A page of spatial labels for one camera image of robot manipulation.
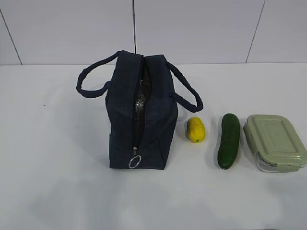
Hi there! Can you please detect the navy blue lunch bag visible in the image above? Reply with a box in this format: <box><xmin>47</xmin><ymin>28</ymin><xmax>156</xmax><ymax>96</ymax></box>
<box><xmin>76</xmin><ymin>50</ymin><xmax>203</xmax><ymax>170</ymax></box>

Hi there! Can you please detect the green lidded glass container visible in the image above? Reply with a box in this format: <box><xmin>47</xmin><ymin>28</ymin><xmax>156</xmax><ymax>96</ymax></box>
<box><xmin>243</xmin><ymin>115</ymin><xmax>307</xmax><ymax>173</ymax></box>

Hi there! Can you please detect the yellow toy corn cob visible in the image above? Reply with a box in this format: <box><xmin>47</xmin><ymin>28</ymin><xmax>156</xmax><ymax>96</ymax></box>
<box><xmin>187</xmin><ymin>117</ymin><xmax>206</xmax><ymax>143</ymax></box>

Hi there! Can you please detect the green cucumber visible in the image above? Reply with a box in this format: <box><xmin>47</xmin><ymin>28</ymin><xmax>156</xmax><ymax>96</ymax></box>
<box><xmin>217</xmin><ymin>113</ymin><xmax>241</xmax><ymax>170</ymax></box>

